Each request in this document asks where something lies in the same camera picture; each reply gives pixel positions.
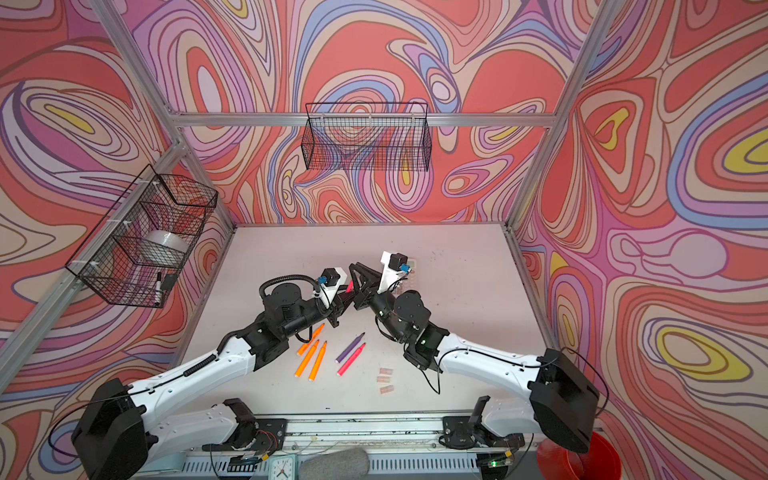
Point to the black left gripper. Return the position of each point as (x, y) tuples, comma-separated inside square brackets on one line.
[(337, 309)]

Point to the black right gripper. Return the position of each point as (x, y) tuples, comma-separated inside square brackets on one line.
[(367, 287)]

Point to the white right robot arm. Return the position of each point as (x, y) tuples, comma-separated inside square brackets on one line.
[(563, 401)]

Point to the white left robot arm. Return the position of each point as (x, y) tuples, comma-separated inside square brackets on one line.
[(125, 427)]

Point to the purple pen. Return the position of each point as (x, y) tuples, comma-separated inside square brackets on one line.
[(349, 348)]

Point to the orange pen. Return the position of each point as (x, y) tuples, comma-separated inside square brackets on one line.
[(318, 362), (315, 333), (306, 359)]

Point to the pink desk calculator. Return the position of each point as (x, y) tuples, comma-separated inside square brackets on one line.
[(412, 263)]

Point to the grey foam microphone cover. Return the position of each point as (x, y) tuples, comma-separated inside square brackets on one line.
[(349, 464)]

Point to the small white clock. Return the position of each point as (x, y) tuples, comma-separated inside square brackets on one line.
[(282, 467)]

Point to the silver tape roll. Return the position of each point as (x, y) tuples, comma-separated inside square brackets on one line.
[(168, 240)]

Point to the red bucket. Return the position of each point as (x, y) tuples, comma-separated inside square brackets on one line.
[(601, 462)]

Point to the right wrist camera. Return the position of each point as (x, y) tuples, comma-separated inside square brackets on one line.
[(396, 262)]

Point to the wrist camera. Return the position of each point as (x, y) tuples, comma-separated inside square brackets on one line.
[(396, 262), (332, 278)]

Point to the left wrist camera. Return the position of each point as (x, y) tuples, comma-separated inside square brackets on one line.
[(332, 278)]

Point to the black wire basket back wall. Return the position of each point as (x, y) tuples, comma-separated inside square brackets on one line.
[(367, 136)]

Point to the black wire basket wall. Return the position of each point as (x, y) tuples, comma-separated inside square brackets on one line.
[(120, 267), (367, 136)]

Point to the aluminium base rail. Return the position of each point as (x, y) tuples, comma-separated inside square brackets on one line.
[(436, 445)]

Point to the black wire basket left wall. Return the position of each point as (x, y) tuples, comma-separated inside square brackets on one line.
[(120, 267)]

